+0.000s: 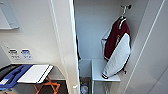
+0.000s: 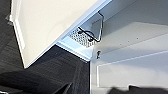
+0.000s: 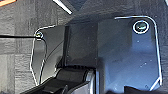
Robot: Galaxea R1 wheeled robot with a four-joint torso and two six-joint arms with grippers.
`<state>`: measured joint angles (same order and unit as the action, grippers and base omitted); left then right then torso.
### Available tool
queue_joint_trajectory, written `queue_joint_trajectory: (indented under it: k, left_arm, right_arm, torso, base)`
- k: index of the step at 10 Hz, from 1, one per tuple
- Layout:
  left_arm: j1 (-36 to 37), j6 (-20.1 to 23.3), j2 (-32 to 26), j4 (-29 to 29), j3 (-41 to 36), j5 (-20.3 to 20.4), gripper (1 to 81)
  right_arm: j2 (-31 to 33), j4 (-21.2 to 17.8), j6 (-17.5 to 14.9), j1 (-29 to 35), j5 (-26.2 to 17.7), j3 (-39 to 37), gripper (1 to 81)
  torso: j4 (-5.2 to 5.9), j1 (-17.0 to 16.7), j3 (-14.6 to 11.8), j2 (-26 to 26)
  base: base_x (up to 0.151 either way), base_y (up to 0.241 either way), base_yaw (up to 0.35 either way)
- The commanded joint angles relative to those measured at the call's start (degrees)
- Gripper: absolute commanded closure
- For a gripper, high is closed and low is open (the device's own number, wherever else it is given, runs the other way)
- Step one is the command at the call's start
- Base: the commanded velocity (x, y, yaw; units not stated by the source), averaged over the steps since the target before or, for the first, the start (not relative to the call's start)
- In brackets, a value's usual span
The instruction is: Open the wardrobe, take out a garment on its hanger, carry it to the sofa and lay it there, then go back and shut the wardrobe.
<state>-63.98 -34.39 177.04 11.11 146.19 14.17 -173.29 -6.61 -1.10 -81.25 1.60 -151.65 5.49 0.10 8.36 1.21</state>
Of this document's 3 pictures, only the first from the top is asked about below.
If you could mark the white wardrobe body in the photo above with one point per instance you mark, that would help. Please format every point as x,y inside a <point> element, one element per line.
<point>90,26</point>

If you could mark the white wardrobe shelf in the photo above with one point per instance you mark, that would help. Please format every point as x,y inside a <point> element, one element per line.
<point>98,70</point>

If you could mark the maroon and white jacket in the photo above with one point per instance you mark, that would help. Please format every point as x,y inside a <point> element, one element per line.
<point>116,36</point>

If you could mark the white flat board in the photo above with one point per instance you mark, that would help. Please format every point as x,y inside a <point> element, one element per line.
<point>35,72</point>

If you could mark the blue bin lid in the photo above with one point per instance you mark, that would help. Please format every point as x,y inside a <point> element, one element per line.
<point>15,75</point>

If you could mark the dark wardrobe rail hook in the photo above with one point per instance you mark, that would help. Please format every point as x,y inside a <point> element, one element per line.
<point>126,6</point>

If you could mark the grey wall panel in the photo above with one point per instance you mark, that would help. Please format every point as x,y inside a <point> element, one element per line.
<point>7,13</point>

